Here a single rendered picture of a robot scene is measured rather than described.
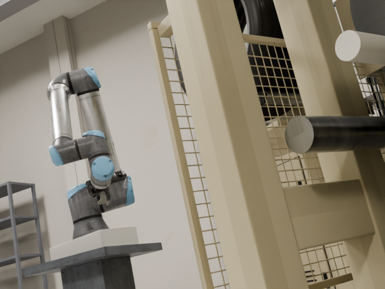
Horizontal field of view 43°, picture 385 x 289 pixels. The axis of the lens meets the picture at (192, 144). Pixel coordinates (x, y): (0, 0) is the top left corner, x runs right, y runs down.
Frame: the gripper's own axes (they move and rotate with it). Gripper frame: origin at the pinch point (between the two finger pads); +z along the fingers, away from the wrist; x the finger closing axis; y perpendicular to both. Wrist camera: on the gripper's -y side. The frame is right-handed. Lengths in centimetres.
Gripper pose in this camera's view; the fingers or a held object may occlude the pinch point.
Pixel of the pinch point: (101, 190)
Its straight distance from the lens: 236.6
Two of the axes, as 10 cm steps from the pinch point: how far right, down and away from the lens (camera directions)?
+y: -8.5, 3.8, -3.8
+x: 4.8, 8.5, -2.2
